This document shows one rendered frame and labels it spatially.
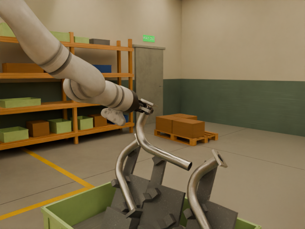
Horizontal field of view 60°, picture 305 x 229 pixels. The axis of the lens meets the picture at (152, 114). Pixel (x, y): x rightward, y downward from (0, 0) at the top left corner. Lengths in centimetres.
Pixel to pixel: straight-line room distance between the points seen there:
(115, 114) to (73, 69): 23
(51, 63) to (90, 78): 9
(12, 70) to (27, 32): 455
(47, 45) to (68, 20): 561
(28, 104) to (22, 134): 55
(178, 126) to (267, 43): 310
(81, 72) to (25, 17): 16
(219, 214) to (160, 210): 21
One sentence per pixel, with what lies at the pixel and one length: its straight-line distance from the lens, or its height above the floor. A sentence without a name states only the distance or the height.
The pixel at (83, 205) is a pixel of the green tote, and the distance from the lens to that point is 115.
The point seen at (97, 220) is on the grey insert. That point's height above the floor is 85.
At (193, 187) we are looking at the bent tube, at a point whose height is 108.
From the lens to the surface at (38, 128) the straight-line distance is 532.
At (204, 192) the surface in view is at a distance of 89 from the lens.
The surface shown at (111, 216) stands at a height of 91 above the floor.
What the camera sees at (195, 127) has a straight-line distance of 532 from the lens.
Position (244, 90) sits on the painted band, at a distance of 733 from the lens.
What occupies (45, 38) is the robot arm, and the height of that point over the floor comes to 150.
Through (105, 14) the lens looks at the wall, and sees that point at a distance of 672.
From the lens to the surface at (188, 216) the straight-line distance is 85.
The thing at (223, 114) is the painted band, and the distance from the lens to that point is 768.
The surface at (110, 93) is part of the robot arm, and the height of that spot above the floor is 137.
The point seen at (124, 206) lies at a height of 96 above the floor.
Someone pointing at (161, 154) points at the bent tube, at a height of 116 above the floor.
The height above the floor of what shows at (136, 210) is 96.
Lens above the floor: 143
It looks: 9 degrees down
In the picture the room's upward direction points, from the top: straight up
